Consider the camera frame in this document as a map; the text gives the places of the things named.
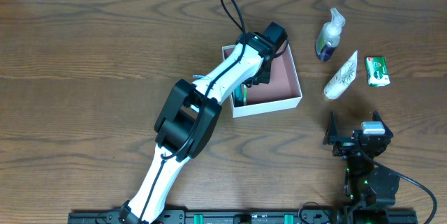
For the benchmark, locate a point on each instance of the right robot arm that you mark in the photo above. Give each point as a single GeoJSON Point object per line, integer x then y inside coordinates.
{"type": "Point", "coordinates": [371, 188]}

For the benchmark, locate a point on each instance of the green white toothbrush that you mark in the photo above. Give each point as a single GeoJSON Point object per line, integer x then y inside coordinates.
{"type": "Point", "coordinates": [244, 95]}

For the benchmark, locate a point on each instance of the white box pink interior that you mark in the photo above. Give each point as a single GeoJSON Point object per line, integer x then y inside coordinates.
{"type": "Point", "coordinates": [281, 93]}

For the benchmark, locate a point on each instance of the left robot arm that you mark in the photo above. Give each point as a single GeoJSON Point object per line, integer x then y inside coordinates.
{"type": "Point", "coordinates": [190, 114]}

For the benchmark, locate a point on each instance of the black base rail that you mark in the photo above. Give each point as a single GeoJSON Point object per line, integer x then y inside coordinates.
{"type": "Point", "coordinates": [306, 215]}

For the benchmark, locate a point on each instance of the blue disposable razor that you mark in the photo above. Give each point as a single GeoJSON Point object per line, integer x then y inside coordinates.
{"type": "Point", "coordinates": [197, 76]}

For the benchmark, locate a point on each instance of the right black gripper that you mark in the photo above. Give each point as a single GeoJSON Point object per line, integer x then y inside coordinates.
{"type": "Point", "coordinates": [351, 139]}

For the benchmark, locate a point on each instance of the teal toothpaste tube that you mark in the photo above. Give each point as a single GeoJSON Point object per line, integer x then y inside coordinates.
{"type": "Point", "coordinates": [238, 97]}

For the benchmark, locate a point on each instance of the clear pump soap bottle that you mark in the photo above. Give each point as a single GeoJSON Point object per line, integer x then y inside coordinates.
{"type": "Point", "coordinates": [329, 36]}

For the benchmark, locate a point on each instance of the green soap bar pack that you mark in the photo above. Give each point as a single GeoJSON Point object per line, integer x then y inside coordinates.
{"type": "Point", "coordinates": [377, 71]}

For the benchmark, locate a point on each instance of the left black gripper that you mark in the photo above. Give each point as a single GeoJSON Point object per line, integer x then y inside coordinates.
{"type": "Point", "coordinates": [263, 75]}

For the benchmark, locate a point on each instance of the white leaf-print lotion tube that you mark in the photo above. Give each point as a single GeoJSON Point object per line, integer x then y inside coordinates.
{"type": "Point", "coordinates": [342, 79]}

